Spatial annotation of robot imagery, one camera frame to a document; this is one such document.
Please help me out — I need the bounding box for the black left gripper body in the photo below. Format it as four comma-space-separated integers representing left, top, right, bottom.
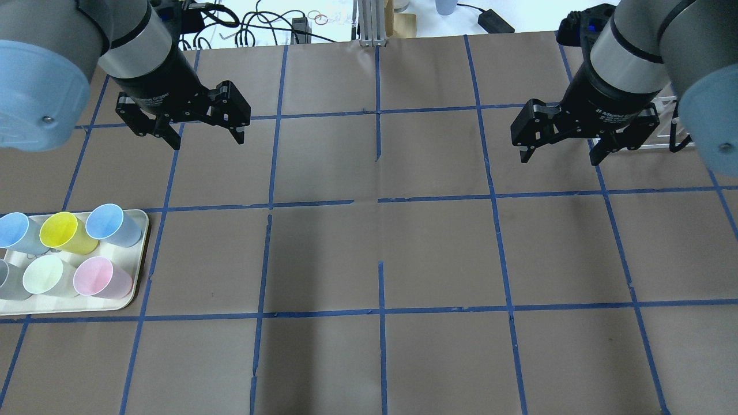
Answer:
114, 44, 229, 136

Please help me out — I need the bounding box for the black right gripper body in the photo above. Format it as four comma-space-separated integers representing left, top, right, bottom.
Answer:
548, 59, 656, 150

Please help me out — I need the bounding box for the grey white plastic cup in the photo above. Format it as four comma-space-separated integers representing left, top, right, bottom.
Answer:
1, 259, 32, 300

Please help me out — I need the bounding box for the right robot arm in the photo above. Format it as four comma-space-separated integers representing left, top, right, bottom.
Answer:
510, 1, 737, 176

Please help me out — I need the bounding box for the blue plastic cup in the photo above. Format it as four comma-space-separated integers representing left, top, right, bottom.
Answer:
85, 204, 144, 248

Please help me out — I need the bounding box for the yellow plastic cup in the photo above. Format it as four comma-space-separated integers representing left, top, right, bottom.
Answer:
39, 211, 99, 255

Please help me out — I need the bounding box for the blue cup on side table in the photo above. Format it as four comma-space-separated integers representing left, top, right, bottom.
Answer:
435, 0, 458, 16

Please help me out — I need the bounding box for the pink plastic cup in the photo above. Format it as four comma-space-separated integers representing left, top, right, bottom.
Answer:
73, 256, 133, 300

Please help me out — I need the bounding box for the light blue cup far left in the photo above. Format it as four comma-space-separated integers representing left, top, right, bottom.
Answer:
1, 212, 50, 255

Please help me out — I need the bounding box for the pale green plastic cup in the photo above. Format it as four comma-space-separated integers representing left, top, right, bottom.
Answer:
22, 255, 79, 299

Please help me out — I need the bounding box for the black power adapter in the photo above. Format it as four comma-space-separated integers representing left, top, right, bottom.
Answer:
477, 9, 515, 34

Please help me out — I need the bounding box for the cream plastic tray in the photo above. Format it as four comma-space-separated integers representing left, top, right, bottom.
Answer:
1, 209, 150, 318

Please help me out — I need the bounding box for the wooden mug tree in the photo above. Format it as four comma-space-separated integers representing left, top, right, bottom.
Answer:
384, 1, 417, 39

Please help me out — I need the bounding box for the white wire cup rack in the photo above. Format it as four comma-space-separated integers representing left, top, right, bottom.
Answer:
616, 84, 689, 150

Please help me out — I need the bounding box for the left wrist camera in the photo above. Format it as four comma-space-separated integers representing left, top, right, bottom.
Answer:
149, 1, 225, 39

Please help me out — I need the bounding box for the black cable bundle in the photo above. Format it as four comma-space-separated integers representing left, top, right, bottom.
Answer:
179, 3, 338, 51

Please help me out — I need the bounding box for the aluminium frame post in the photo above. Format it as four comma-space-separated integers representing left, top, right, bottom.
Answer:
356, 1, 388, 47

